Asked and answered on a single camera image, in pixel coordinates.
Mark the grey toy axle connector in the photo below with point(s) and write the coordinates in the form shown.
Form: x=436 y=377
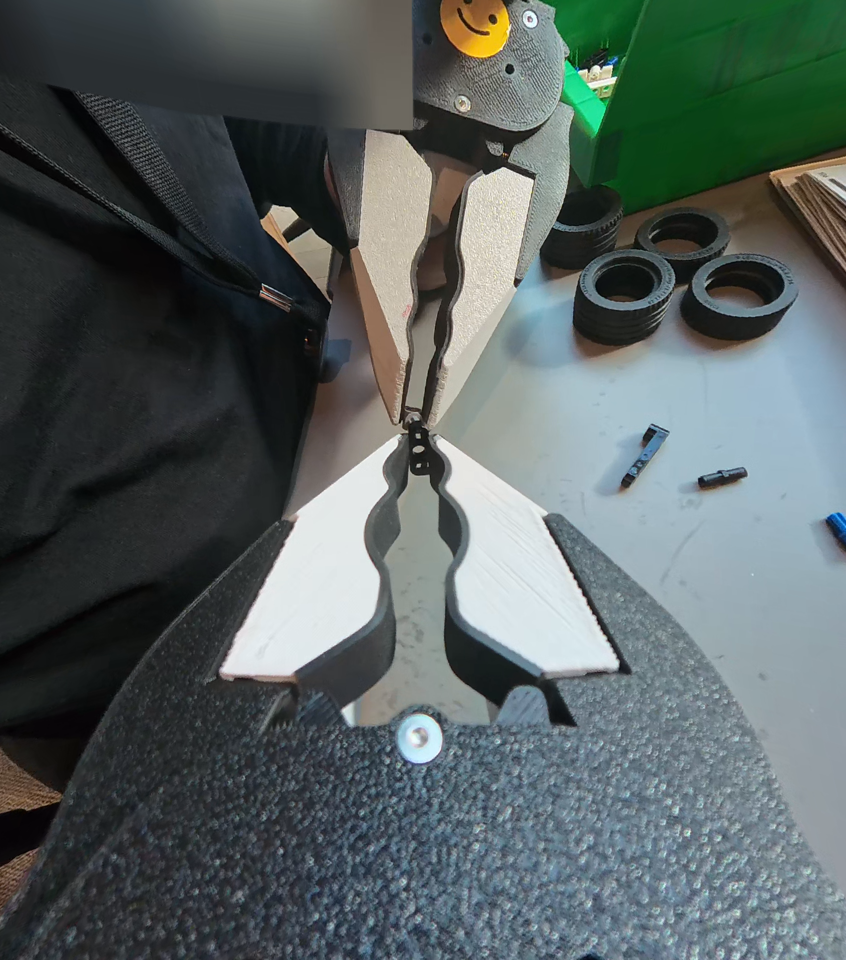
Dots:
x=413 y=415

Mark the black angled toy beam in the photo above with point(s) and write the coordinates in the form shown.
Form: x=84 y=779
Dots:
x=419 y=457

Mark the grey desk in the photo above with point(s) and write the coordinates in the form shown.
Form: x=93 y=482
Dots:
x=692 y=637

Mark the black toy connector pin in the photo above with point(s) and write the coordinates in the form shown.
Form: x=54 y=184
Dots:
x=722 y=478

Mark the open instruction booklet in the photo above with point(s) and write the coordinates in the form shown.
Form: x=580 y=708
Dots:
x=842 y=247

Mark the person's black clothing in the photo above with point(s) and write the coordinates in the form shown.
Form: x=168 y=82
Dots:
x=93 y=450

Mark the person's left hand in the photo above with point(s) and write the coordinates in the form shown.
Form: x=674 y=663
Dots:
x=441 y=240

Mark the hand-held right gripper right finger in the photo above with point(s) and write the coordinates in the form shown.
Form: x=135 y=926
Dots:
x=528 y=592

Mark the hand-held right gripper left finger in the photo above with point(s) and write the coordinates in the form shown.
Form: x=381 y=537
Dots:
x=310 y=592

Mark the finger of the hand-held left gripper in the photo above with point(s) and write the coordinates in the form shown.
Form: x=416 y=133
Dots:
x=385 y=247
x=486 y=247

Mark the black thin toy liftarm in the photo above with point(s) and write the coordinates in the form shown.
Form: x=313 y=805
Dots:
x=644 y=456

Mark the pile of small toy parts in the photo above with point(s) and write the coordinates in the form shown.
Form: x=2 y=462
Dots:
x=602 y=75

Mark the green plastic bin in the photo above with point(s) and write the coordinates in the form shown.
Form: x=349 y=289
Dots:
x=730 y=90

